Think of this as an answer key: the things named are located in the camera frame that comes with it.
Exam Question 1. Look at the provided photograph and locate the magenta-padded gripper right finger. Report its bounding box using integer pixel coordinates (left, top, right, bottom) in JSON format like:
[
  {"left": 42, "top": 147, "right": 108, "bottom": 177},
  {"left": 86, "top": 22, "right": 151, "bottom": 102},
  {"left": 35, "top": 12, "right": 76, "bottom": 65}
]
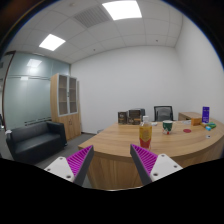
[{"left": 129, "top": 143, "right": 184, "bottom": 186}]

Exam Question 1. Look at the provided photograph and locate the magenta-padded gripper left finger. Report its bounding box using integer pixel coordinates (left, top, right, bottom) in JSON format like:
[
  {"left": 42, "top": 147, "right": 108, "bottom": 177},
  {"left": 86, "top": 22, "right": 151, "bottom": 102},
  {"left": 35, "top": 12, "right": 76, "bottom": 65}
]
[{"left": 43, "top": 144, "right": 95, "bottom": 187}]

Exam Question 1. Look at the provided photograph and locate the yellow drink bottle white cap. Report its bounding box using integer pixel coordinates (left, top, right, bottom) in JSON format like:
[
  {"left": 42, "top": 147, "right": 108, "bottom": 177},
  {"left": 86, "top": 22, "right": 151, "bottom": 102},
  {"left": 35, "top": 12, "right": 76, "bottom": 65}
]
[{"left": 139, "top": 115, "right": 153, "bottom": 151}]

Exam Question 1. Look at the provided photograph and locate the green white ceramic mug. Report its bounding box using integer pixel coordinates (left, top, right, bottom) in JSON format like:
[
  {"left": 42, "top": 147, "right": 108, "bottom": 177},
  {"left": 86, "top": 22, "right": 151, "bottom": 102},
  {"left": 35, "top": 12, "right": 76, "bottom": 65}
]
[{"left": 162, "top": 119, "right": 175, "bottom": 136}]

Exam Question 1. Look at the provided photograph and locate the large dark printed box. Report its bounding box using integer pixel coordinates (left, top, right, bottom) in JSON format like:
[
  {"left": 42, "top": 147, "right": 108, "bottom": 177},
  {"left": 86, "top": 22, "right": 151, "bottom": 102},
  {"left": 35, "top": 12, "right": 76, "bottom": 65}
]
[{"left": 127, "top": 109, "right": 142, "bottom": 126}]

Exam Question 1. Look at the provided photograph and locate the black leather sofa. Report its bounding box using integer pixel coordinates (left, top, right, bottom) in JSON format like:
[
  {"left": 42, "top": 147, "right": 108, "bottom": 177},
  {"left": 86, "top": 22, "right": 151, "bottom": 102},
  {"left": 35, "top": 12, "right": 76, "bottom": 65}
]
[{"left": 5, "top": 120, "right": 68, "bottom": 164}]

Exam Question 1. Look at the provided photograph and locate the small dark printed box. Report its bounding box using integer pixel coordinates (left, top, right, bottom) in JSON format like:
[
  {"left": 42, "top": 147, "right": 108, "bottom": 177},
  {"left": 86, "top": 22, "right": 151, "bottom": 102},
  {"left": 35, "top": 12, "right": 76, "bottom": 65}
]
[{"left": 117, "top": 111, "right": 129, "bottom": 126}]

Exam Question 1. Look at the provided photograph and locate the black mesh office chair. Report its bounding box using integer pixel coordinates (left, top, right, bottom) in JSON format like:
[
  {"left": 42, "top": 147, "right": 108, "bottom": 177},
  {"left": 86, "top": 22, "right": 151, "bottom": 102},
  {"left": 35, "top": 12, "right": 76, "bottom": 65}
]
[{"left": 153, "top": 105, "right": 175, "bottom": 123}]

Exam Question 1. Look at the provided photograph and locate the wooden glass-door shelf cabinet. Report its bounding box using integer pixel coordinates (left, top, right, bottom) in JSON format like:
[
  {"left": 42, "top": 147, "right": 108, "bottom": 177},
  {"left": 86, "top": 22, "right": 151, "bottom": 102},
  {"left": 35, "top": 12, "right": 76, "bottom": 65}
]
[{"left": 50, "top": 72, "right": 82, "bottom": 142}]

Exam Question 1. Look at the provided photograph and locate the wooden side desk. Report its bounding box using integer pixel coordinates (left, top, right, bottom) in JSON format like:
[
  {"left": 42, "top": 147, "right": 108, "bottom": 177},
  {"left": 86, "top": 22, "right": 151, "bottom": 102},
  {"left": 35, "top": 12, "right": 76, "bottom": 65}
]
[{"left": 177, "top": 111, "right": 203, "bottom": 122}]

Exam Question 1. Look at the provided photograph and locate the orange cardboard box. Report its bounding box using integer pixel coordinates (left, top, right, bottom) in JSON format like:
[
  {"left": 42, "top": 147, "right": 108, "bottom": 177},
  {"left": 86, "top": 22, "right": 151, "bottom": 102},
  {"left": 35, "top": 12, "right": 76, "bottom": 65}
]
[{"left": 190, "top": 116, "right": 203, "bottom": 127}]

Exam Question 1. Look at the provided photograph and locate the purple upright box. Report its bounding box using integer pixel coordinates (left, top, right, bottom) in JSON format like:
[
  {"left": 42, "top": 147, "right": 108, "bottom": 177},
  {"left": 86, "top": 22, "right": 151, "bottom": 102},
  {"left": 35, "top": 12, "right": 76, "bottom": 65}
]
[{"left": 201, "top": 106, "right": 211, "bottom": 124}]

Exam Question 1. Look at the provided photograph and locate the square ceiling light panel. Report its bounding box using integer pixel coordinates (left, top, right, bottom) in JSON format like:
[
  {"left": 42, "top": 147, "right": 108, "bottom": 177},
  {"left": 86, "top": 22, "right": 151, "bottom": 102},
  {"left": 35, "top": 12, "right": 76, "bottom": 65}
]
[
  {"left": 101, "top": 0, "right": 143, "bottom": 21},
  {"left": 38, "top": 33, "right": 67, "bottom": 52}
]

